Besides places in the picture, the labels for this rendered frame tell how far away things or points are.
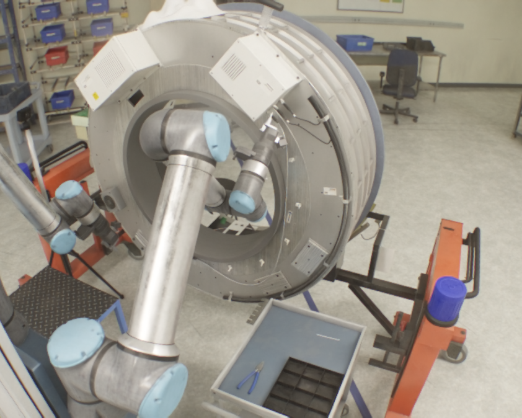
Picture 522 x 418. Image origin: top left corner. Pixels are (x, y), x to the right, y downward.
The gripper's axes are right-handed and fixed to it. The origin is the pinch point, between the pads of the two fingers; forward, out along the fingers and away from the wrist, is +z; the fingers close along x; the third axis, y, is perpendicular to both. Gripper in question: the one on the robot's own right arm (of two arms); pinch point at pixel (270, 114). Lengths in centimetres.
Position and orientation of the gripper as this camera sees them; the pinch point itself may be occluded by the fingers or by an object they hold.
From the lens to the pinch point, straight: 155.1
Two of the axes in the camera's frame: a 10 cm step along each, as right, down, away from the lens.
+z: 3.4, -9.0, 2.8
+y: 8.8, 4.1, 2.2
